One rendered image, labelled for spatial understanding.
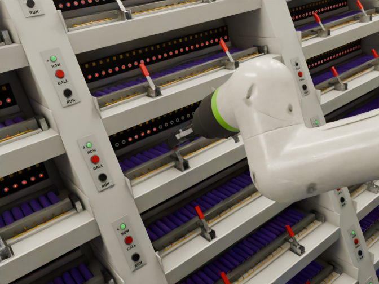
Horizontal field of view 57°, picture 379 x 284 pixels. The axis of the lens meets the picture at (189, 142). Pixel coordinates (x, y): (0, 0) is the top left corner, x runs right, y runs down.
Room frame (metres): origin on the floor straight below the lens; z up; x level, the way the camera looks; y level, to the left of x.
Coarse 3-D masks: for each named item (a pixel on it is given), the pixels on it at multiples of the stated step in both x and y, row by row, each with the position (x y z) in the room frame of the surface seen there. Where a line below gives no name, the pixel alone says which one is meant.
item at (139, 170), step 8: (192, 144) 0.96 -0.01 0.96; (200, 144) 0.98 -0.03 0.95; (208, 144) 0.99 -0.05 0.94; (168, 152) 0.94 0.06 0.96; (184, 152) 0.95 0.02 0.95; (152, 160) 0.91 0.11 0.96; (160, 160) 0.91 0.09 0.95; (168, 160) 0.93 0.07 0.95; (136, 168) 0.88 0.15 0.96; (144, 168) 0.89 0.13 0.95; (152, 168) 0.90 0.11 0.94; (128, 176) 0.87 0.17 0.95; (136, 176) 0.88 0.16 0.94
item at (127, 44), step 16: (304, 0) 1.49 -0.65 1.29; (176, 32) 1.17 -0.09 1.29; (192, 32) 1.20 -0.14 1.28; (112, 48) 1.05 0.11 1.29; (128, 48) 1.08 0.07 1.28; (0, 80) 0.90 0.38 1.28; (16, 80) 0.92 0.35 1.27; (16, 96) 0.91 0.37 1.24; (32, 112) 0.92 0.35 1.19; (48, 160) 0.92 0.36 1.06; (224, 176) 1.16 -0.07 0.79
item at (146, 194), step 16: (176, 128) 1.07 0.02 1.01; (144, 144) 1.01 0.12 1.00; (224, 144) 0.98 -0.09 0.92; (240, 144) 0.97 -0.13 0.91; (192, 160) 0.92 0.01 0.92; (208, 160) 0.91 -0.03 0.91; (224, 160) 0.94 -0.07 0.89; (144, 176) 0.88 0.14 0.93; (160, 176) 0.87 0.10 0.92; (176, 176) 0.86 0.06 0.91; (192, 176) 0.88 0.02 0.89; (208, 176) 0.91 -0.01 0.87; (144, 192) 0.81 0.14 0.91; (160, 192) 0.83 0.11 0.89; (176, 192) 0.86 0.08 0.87; (144, 208) 0.82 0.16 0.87
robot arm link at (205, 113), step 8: (208, 96) 0.66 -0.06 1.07; (200, 104) 0.68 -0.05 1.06; (208, 104) 0.64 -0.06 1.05; (200, 112) 0.67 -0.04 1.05; (208, 112) 0.64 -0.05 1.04; (200, 120) 0.67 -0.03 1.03; (208, 120) 0.65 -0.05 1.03; (216, 120) 0.63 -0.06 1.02; (208, 128) 0.66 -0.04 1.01; (216, 128) 0.65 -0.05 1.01; (224, 128) 0.63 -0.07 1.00; (216, 136) 0.67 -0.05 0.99; (224, 136) 0.67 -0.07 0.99; (232, 136) 0.67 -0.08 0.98
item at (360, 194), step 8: (360, 184) 1.28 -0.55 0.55; (368, 184) 1.24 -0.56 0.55; (376, 184) 1.27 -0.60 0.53; (352, 192) 1.25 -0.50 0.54; (360, 192) 1.23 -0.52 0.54; (368, 192) 1.24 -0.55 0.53; (376, 192) 1.22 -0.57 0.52; (352, 200) 1.14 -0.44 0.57; (360, 200) 1.20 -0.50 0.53; (368, 200) 1.19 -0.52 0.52; (376, 200) 1.21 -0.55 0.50; (360, 208) 1.16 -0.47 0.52; (368, 208) 1.19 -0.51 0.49; (360, 216) 1.16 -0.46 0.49
